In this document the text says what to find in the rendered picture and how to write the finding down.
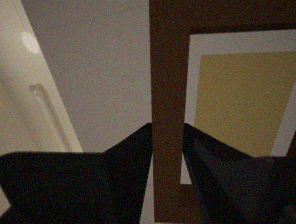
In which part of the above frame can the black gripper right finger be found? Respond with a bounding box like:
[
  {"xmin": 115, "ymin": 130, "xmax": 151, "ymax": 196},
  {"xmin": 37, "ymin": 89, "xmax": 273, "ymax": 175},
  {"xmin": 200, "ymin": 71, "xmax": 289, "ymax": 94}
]
[{"xmin": 182, "ymin": 123, "xmax": 296, "ymax": 224}]

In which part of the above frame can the dark brown picture frame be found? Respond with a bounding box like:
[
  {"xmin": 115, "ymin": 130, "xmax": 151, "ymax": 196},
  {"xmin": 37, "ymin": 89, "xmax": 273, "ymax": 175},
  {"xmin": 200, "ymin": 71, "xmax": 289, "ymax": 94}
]
[{"xmin": 149, "ymin": 0, "xmax": 296, "ymax": 224}]

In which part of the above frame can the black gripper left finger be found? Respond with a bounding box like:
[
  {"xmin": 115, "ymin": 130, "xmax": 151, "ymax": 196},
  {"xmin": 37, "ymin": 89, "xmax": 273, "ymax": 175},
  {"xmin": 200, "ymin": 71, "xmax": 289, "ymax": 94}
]
[{"xmin": 0, "ymin": 123, "xmax": 153, "ymax": 224}]

